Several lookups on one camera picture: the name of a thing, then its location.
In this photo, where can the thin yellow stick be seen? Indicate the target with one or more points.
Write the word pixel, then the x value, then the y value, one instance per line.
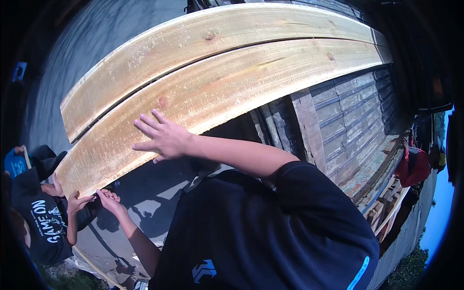
pixel 96 269

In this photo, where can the person's right hand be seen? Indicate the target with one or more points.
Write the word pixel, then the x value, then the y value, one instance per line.
pixel 170 139

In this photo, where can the green trees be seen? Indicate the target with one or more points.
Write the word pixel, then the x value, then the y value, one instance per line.
pixel 409 270

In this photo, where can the person's left hand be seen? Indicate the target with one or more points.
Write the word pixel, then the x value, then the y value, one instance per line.
pixel 111 203

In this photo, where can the pale wooden plank with knot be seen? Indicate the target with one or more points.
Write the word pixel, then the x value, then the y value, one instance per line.
pixel 188 40

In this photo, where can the corrugated metal fence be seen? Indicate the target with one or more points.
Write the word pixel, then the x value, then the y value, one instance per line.
pixel 408 239

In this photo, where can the stack of sawn timber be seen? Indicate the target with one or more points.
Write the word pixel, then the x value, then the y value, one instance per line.
pixel 386 208

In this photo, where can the weathered grey wooden wall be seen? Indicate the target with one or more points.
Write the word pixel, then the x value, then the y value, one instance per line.
pixel 344 127

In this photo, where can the blue plastic object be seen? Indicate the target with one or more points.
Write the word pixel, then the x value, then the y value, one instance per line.
pixel 19 71

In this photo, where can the person's left fingers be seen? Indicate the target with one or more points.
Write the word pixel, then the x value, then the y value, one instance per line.
pixel 108 195

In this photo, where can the pale wooden plank reddish stain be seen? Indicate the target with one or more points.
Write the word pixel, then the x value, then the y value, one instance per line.
pixel 232 87

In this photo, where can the person's body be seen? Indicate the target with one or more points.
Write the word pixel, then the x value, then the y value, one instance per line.
pixel 261 232

